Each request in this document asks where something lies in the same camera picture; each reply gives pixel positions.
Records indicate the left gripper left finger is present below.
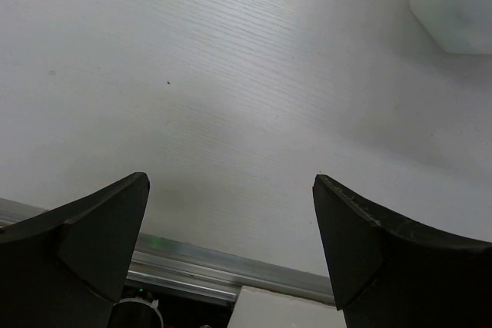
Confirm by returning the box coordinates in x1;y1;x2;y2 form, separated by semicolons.
1;172;150;327

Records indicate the white octagonal plastic bin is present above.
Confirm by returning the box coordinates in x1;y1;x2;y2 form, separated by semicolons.
409;0;491;55

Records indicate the aluminium table edge rail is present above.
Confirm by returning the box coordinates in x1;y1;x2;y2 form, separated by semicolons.
0;197;335;306

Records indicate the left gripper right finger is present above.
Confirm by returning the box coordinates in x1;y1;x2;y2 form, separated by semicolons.
313;174;491;327

